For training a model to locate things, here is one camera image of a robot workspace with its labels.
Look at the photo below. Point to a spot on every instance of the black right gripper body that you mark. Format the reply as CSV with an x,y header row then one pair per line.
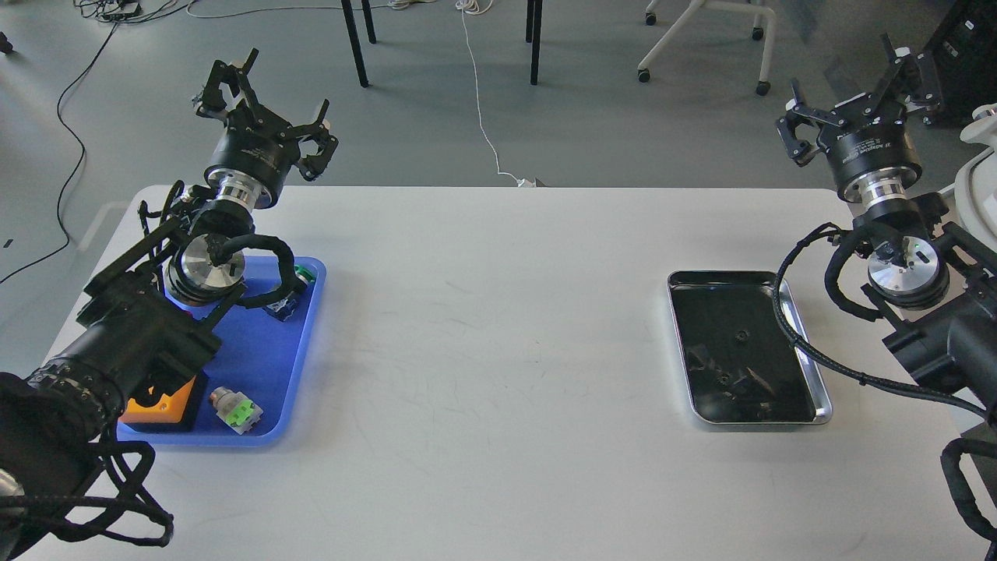
x,y
870,143

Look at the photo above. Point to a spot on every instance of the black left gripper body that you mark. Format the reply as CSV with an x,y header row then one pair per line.
x,y
253,158

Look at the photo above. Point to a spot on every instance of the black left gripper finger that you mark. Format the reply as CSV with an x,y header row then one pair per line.
x,y
228,97
310,146

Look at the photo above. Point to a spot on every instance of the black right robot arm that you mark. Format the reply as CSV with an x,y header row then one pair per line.
x,y
930,279

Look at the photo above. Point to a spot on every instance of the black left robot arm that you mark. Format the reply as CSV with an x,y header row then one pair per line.
x,y
149,328

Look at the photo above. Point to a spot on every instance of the black equipment case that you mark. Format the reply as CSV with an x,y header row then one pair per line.
x,y
963,47

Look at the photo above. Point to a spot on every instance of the white chair right edge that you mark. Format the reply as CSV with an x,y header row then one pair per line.
x,y
974,186

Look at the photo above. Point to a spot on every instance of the black table leg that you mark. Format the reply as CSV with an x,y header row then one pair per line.
x,y
532,36
353,34

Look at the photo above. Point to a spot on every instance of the silver metal tray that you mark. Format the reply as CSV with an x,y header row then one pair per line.
x,y
774,386

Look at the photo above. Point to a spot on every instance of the blue plastic tray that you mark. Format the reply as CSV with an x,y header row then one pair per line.
x,y
261,357

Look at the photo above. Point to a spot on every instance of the orange button box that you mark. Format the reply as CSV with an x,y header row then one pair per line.
x,y
172,413

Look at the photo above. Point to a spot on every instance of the black table leg right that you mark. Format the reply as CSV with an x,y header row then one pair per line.
x,y
532,36

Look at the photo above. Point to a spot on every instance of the green push button switch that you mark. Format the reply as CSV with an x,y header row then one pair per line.
x,y
282,310

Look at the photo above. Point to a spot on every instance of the light green switch module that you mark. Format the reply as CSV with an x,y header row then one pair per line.
x,y
234,409

